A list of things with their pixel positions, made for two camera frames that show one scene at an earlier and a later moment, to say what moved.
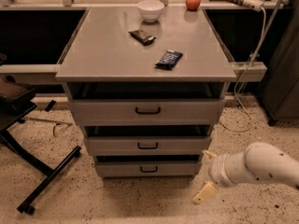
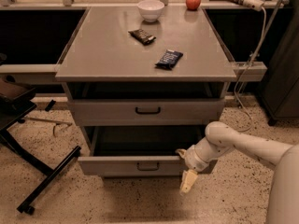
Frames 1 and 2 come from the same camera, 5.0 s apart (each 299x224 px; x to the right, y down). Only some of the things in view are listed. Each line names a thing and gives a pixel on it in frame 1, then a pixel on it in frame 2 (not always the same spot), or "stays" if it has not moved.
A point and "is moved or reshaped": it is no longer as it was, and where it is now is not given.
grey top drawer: x=147 y=112 stays
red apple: x=192 y=1 stays
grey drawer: x=147 y=146 is moved or reshaped
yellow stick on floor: x=48 y=120 stays
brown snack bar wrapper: x=143 y=36 stays
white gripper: x=216 y=170 → x=192 y=160
